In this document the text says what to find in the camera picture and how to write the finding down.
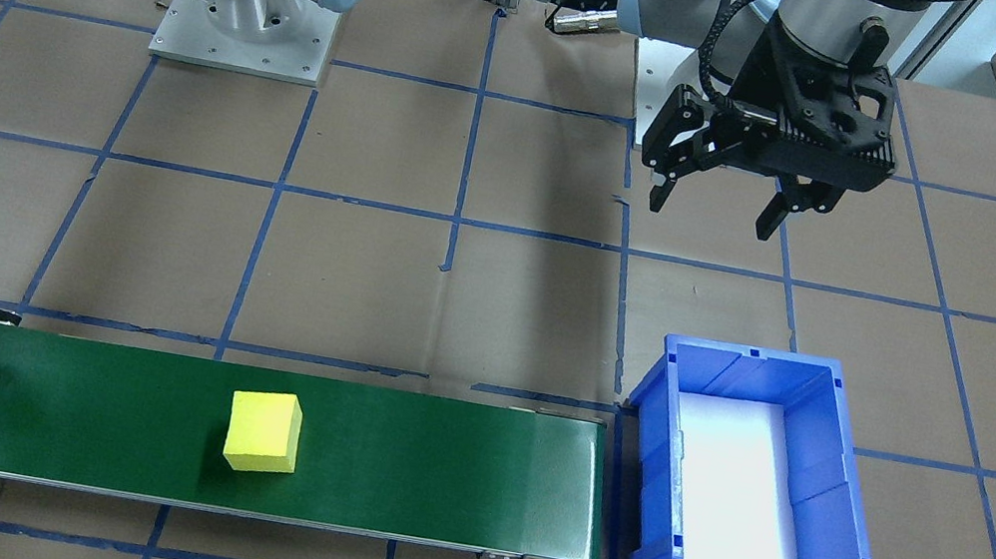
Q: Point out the silver cylindrical connector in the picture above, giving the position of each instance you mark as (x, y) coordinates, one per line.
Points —
(582, 20)

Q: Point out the blue plastic storage bin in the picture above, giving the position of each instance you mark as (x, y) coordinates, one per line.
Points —
(842, 459)

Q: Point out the green belt conveyor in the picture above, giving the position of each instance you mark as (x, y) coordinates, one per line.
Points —
(81, 412)

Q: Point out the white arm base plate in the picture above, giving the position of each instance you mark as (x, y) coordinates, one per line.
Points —
(652, 83)
(292, 58)

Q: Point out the yellow foam block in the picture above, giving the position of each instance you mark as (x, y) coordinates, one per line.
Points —
(260, 432)

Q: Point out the white foam bin liner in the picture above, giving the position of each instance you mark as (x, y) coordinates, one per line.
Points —
(737, 512)

